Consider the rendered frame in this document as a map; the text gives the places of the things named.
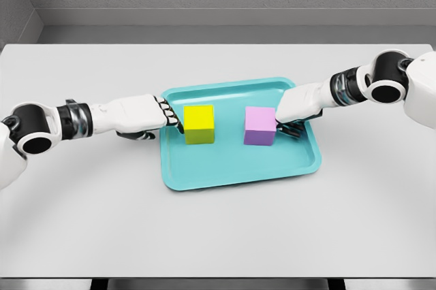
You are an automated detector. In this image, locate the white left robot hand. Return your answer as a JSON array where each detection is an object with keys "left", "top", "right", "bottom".
[{"left": 114, "top": 93, "right": 185, "bottom": 141}]

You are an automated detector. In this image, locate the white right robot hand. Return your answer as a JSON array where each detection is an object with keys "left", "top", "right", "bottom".
[{"left": 274, "top": 85, "right": 324, "bottom": 140}]

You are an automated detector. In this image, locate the purple cube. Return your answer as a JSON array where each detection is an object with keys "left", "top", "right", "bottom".
[{"left": 243, "top": 106, "right": 277, "bottom": 146}]

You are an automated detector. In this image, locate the yellow cube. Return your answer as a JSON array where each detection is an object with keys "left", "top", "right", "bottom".
[{"left": 183, "top": 105, "right": 216, "bottom": 146}]

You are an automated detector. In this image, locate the teal tray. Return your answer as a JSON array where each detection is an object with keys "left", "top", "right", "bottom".
[{"left": 159, "top": 76, "right": 322, "bottom": 192}]

